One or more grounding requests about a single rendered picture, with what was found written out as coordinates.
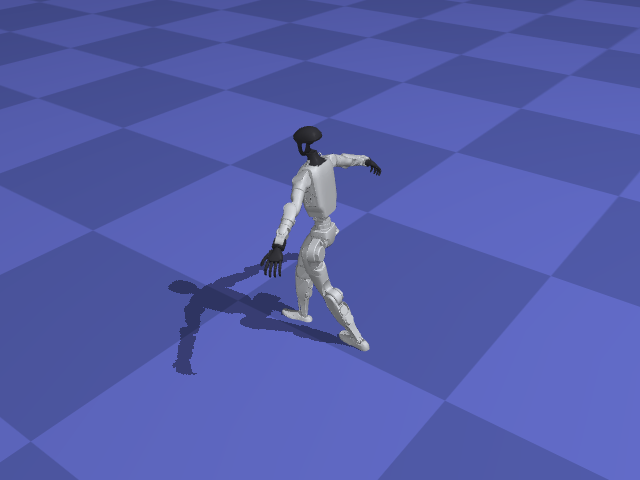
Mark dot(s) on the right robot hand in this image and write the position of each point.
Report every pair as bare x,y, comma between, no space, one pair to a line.
373,164

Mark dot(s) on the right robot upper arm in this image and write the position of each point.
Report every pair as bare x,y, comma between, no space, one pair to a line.
339,160

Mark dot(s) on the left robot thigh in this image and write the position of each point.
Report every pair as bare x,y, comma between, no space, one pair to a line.
313,256

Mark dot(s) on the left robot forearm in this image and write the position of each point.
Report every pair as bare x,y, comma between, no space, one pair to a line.
287,221

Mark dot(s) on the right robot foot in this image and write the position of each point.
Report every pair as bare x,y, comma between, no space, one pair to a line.
294,314

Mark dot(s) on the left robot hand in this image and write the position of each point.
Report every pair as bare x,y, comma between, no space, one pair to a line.
273,257

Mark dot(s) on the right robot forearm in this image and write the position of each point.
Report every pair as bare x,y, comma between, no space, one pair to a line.
357,160

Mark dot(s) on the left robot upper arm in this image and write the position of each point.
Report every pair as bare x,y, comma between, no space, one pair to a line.
300,183

